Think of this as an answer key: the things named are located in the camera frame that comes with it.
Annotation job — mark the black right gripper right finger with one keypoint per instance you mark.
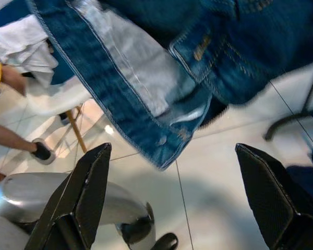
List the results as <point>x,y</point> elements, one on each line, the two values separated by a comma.
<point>271,208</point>

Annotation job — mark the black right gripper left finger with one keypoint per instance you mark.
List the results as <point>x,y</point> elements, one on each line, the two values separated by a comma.
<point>78,208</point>

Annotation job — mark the blue denim jeans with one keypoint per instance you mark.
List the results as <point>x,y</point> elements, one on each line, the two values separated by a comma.
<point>114,86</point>

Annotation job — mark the white shirt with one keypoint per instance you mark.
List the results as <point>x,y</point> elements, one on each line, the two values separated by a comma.
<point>18,44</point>

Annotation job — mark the silver robot leg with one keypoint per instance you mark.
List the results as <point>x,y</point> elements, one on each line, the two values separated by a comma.
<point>28,192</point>

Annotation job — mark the black clothes rack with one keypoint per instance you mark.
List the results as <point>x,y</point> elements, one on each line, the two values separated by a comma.
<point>269,132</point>

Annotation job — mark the black robot foot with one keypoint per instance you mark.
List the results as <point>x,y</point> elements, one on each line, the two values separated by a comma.
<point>165,242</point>

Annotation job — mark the person in pink shirt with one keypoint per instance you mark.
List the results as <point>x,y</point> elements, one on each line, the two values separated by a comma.
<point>7,135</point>

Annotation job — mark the blue plastic basin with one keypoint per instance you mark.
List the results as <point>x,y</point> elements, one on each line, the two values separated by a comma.
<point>64,67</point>

